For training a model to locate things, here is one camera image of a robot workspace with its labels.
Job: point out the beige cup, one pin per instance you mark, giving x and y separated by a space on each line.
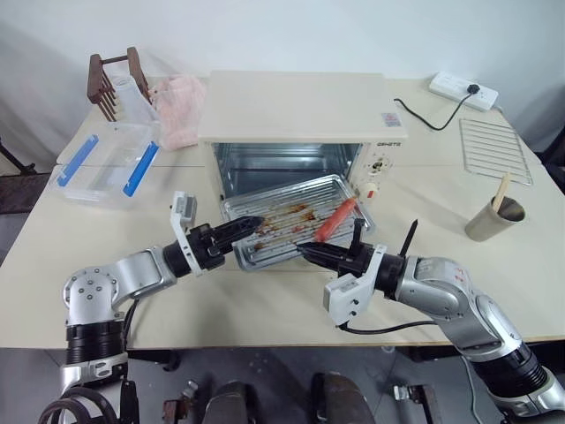
483 225

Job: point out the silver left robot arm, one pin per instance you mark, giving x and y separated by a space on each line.
132 274

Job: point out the clear box with blue clips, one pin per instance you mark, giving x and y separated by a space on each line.
103 172

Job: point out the dark stand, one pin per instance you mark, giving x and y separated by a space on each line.
15 159

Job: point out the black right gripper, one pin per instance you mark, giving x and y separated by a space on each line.
355 262

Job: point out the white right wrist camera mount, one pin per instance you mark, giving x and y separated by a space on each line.
348 291

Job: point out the red oven label sticker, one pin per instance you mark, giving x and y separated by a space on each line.
390 119

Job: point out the silver metal baking tray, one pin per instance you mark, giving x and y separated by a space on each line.
282 207

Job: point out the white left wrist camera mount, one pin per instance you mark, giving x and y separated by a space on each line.
185 209

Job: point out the pink cloth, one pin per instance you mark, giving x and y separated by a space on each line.
181 110

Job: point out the white power strip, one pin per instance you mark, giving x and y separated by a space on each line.
454 88

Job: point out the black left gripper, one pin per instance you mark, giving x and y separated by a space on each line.
207 249

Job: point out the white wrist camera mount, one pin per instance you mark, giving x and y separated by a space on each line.
185 209
348 291

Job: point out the wooden stick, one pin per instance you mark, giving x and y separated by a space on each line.
502 192

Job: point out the cream toaster oven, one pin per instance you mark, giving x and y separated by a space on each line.
291 106

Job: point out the cream oven knob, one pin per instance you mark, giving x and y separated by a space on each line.
369 191

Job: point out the dark chair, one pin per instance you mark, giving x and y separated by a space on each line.
554 150

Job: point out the black plug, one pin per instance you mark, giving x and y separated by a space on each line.
473 88

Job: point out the red sausage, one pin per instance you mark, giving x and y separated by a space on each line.
336 218

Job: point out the brown wooden rack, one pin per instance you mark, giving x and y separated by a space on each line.
98 84

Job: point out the clear plastic bottle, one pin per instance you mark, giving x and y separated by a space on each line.
132 103

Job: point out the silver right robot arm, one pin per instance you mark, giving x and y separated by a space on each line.
454 300

